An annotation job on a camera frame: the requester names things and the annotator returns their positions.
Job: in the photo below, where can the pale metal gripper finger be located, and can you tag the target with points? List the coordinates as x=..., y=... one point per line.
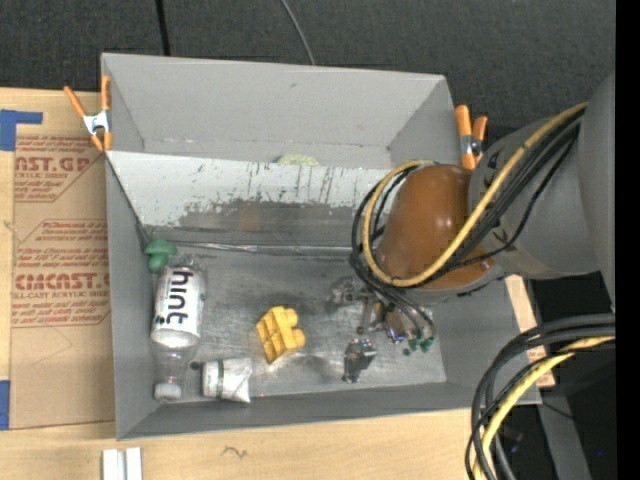
x=357, y=359
x=346, y=293

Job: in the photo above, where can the pale green sponge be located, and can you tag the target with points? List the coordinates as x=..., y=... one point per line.
x=297, y=160

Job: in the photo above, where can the green toy mushroom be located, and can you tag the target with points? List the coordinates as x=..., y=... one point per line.
x=159, y=252

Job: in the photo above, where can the clear plastic bottle white label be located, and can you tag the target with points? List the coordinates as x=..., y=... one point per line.
x=179, y=304

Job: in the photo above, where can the yellow toy waffle block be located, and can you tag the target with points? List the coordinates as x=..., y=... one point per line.
x=279, y=332

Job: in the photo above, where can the brown cardboard board red print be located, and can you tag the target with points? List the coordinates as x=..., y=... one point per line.
x=55, y=358

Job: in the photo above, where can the grey metal bin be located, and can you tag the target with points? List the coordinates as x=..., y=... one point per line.
x=300, y=118

